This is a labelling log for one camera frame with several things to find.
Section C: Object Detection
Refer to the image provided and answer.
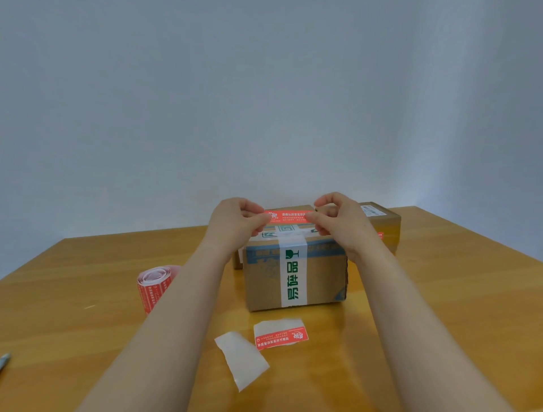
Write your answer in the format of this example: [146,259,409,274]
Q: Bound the person's left hand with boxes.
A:
[202,196,272,260]

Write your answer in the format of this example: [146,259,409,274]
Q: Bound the wide cardboard box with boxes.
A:
[232,204,317,271]

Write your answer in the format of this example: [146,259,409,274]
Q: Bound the person's right forearm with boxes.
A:
[352,246,516,412]

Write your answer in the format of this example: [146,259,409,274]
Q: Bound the box with green GT tape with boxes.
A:
[242,220,350,313]

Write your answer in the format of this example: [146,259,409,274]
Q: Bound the white backing paper piece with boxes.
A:
[253,317,310,351]
[213,331,271,393]

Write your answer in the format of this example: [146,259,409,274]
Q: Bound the person's right hand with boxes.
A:
[304,191,381,263]

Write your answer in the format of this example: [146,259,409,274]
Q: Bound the cardboard box with torn tape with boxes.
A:
[357,201,402,256]

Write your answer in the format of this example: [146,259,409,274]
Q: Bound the person's left forearm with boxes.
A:
[78,244,236,412]

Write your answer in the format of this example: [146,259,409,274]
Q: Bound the roll of red stickers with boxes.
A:
[135,264,184,315]

